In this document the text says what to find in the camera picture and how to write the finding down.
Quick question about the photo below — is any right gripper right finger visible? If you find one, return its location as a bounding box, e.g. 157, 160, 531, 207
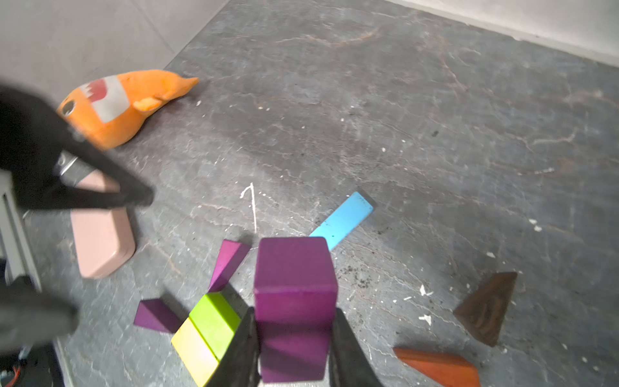
328, 308, 383, 387

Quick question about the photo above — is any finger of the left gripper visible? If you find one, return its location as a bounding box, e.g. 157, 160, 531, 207
19, 134, 154, 210

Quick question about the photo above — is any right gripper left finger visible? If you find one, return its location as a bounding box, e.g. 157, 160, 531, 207
206, 307, 260, 387

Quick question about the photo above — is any yellow block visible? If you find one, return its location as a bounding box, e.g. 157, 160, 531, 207
171, 319, 219, 387

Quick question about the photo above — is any green block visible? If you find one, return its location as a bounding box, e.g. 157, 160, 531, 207
190, 292, 241, 361

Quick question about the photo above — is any purple wedge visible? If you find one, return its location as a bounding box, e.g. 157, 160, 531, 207
254, 237, 339, 383
208, 240, 251, 293
133, 298, 182, 334

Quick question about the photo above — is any light blue long block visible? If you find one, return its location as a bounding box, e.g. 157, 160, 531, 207
309, 191, 376, 251

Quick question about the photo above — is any pink rounded case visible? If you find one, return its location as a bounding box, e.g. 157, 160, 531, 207
70, 168, 137, 280

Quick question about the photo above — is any orange plush fish toy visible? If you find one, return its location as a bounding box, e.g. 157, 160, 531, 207
57, 69, 199, 150

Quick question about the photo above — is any orange red wedge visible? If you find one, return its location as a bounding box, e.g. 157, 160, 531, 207
393, 348, 481, 387

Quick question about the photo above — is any brown wedge flat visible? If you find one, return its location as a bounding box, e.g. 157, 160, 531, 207
453, 272, 518, 347

